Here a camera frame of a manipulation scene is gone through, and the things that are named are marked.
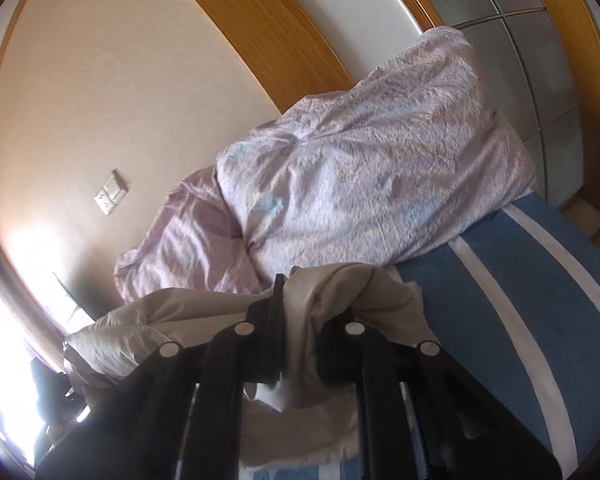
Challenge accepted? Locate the beige puffer jacket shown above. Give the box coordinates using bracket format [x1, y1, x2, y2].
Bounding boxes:
[64, 263, 434, 478]

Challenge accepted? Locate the blue white striped bed sheet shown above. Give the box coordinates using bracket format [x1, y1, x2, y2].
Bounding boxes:
[254, 193, 600, 480]

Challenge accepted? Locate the pink floral duvet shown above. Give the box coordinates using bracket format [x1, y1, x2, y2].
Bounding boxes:
[114, 27, 535, 302]

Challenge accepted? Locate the wooden framed glass door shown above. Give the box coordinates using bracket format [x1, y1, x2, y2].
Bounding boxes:
[401, 0, 600, 212]

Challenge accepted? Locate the white wall socket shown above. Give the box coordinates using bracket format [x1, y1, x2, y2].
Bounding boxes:
[94, 188, 116, 216]

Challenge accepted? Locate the white wall switch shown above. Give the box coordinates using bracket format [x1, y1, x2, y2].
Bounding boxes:
[102, 170, 128, 205]

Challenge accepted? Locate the wooden door frame post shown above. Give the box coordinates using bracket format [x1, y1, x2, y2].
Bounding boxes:
[195, 0, 354, 113]

